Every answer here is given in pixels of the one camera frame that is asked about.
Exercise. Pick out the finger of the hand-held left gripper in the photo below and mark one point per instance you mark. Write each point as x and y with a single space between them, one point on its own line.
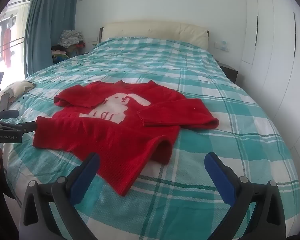
7 114
20 127

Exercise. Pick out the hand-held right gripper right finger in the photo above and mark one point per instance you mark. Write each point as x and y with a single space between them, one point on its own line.
221 180

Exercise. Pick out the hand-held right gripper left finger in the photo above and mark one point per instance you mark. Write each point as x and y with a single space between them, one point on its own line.
86 177

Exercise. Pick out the red sweater with white rabbit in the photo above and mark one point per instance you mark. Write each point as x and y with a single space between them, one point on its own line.
110 140

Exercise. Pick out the person's left forearm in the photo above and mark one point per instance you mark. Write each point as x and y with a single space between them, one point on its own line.
5 205

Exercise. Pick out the pile of mixed clothes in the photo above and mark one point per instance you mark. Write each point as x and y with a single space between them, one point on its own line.
70 40

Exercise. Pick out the cream printed cushion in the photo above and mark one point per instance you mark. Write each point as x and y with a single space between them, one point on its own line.
17 88

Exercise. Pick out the red hanging garment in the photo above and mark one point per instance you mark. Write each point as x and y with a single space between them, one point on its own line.
7 47

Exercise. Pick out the blue curtain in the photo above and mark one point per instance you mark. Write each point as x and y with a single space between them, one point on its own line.
50 25

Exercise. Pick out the dark wooden nightstand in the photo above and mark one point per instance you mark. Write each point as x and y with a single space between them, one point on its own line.
230 72

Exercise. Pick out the white wardrobe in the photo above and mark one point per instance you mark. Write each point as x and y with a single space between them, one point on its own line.
275 55

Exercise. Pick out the cream padded headboard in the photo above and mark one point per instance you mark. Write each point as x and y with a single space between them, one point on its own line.
152 31

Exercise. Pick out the white wall socket panel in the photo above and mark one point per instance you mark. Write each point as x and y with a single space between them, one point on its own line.
221 46

